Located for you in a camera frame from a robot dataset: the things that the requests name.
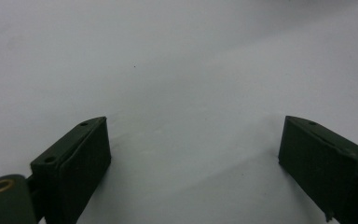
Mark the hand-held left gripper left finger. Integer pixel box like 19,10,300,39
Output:
30,116,112,224

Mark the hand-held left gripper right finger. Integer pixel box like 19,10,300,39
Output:
278,115,358,224

